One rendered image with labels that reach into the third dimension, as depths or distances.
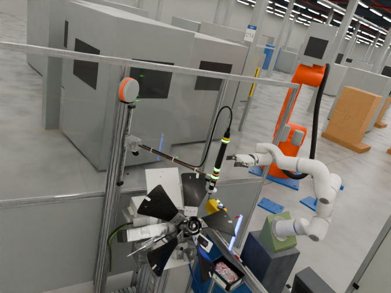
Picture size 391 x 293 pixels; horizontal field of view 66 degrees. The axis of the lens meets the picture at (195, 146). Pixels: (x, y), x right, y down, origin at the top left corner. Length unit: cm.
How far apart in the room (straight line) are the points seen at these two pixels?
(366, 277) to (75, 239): 268
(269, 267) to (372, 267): 125
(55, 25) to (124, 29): 172
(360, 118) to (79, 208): 837
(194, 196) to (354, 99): 811
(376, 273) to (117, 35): 379
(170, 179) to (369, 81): 1063
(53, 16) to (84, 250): 383
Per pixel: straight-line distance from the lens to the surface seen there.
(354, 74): 1247
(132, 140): 207
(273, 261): 249
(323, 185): 191
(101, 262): 279
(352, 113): 973
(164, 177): 221
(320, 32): 556
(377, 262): 342
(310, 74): 567
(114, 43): 409
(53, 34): 559
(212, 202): 253
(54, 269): 292
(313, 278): 195
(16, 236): 262
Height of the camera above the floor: 240
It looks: 23 degrees down
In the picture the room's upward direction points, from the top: 14 degrees clockwise
